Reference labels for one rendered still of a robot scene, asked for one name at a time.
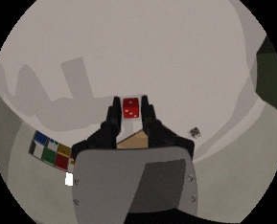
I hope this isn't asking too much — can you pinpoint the red die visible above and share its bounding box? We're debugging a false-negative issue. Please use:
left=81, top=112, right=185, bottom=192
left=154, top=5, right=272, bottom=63
left=123, top=98, right=139, bottom=119

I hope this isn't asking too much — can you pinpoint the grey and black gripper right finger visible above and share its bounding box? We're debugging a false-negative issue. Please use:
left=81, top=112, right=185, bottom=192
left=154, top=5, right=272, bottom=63
left=141, top=96, right=195, bottom=161

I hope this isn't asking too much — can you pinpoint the brown square mat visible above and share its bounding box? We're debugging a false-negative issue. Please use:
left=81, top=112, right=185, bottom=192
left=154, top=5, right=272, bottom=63
left=117, top=129, right=148, bottom=148

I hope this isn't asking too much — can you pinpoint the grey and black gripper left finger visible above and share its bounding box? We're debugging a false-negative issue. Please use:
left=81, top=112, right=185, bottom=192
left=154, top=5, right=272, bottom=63
left=71, top=97, right=122, bottom=163

